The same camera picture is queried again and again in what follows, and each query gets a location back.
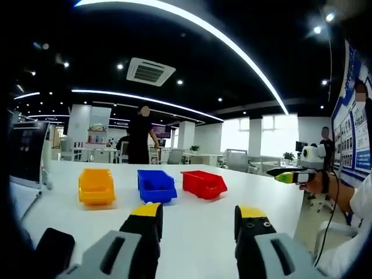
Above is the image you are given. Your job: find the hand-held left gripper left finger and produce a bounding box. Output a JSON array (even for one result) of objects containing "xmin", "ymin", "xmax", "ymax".
[{"xmin": 58, "ymin": 202, "xmax": 164, "ymax": 279}]

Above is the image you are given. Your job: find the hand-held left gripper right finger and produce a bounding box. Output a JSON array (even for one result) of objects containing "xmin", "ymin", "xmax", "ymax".
[{"xmin": 234, "ymin": 205, "xmax": 323, "ymax": 279}]

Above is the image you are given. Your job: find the yellow plastic bin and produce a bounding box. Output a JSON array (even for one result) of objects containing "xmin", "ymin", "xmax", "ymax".
[{"xmin": 78, "ymin": 167, "xmax": 117, "ymax": 206}]

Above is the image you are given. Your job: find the blue plastic bin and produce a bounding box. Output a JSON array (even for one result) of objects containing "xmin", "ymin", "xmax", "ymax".
[{"xmin": 137, "ymin": 169, "xmax": 178, "ymax": 204}]

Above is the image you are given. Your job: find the red plastic bin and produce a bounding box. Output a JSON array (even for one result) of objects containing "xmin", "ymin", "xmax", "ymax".
[{"xmin": 180, "ymin": 170, "xmax": 228, "ymax": 201}]

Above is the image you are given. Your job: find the person's right hand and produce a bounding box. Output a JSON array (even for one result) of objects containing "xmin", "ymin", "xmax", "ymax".
[{"xmin": 298, "ymin": 171, "xmax": 323, "ymax": 194}]

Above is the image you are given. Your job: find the black flat object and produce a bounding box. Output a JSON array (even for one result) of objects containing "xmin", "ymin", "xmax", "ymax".
[{"xmin": 36, "ymin": 228, "xmax": 76, "ymax": 271}]

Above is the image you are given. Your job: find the person's white shirt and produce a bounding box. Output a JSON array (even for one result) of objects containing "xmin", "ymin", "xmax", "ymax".
[{"xmin": 315, "ymin": 174, "xmax": 372, "ymax": 279}]

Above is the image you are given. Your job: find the grey mesh office chair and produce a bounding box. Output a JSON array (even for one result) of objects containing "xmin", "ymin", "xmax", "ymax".
[{"xmin": 117, "ymin": 141, "xmax": 130, "ymax": 163}]

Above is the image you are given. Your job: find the white office chair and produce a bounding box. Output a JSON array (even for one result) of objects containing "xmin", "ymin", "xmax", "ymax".
[{"xmin": 59, "ymin": 138, "xmax": 75, "ymax": 160}]

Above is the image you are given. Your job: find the display shelf with colourful items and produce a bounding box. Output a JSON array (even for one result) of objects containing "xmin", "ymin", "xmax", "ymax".
[{"xmin": 87, "ymin": 123, "xmax": 108, "ymax": 145}]

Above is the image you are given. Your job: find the group of ceiling spotlights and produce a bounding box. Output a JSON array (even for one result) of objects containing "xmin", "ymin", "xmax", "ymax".
[{"xmin": 27, "ymin": 11, "xmax": 335, "ymax": 117}]

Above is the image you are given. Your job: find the computer monitor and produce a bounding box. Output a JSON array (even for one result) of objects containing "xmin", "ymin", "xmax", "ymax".
[{"xmin": 8, "ymin": 121, "xmax": 50, "ymax": 189}]

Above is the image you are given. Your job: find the short curved ceiling light strip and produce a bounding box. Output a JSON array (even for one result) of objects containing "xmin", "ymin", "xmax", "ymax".
[{"xmin": 71, "ymin": 88, "xmax": 224, "ymax": 122}]

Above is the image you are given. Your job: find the long curved ceiling light strip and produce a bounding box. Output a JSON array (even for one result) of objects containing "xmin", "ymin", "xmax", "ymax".
[{"xmin": 74, "ymin": 0, "xmax": 290, "ymax": 116}]

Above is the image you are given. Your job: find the ceiling air conditioner vent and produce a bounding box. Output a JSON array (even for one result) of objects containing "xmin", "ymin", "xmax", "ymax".
[{"xmin": 126, "ymin": 57, "xmax": 177, "ymax": 87}]

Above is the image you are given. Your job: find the small ceiling light strip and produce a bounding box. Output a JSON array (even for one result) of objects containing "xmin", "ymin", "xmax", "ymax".
[{"xmin": 13, "ymin": 92, "xmax": 41, "ymax": 101}]

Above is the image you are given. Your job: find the black wrist strap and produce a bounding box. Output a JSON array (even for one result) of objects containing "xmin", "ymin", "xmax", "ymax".
[{"xmin": 321, "ymin": 171, "xmax": 331, "ymax": 195}]

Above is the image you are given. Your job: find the blue and white wall poster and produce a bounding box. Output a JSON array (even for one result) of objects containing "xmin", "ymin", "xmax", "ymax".
[{"xmin": 331, "ymin": 39, "xmax": 372, "ymax": 187}]

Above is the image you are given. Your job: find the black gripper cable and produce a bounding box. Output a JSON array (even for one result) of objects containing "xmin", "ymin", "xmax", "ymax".
[{"xmin": 313, "ymin": 170, "xmax": 341, "ymax": 267}]

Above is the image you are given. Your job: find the wall screen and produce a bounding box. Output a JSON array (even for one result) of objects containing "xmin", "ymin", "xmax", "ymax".
[{"xmin": 153, "ymin": 124, "xmax": 172, "ymax": 139}]

